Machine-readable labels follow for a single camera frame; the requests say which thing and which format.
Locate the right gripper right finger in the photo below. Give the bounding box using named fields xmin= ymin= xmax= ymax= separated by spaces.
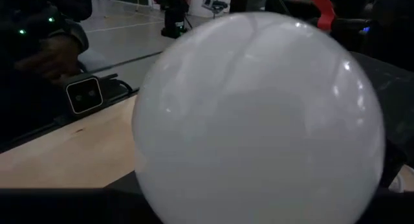
xmin=354 ymin=142 xmax=408 ymax=224

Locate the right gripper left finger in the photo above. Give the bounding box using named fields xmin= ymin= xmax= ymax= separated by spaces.
xmin=103 ymin=170 xmax=164 ymax=224

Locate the white lightbulb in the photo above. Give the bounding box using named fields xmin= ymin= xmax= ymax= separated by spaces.
xmin=130 ymin=11 xmax=387 ymax=224

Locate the person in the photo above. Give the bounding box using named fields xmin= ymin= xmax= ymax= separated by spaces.
xmin=0 ymin=0 xmax=94 ymax=144

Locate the person's hand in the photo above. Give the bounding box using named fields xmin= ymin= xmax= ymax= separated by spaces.
xmin=14 ymin=34 xmax=82 ymax=84

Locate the black floor stand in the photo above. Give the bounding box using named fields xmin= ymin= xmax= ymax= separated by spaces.
xmin=160 ymin=0 xmax=191 ymax=39

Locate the office chair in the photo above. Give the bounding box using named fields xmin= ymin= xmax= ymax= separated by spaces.
xmin=201 ymin=0 xmax=229 ymax=17

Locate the black camera white trim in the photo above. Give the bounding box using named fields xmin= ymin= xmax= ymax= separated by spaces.
xmin=65 ymin=73 xmax=104 ymax=115

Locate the black aluminium table frame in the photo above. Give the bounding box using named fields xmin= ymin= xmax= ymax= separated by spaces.
xmin=0 ymin=73 xmax=142 ymax=154

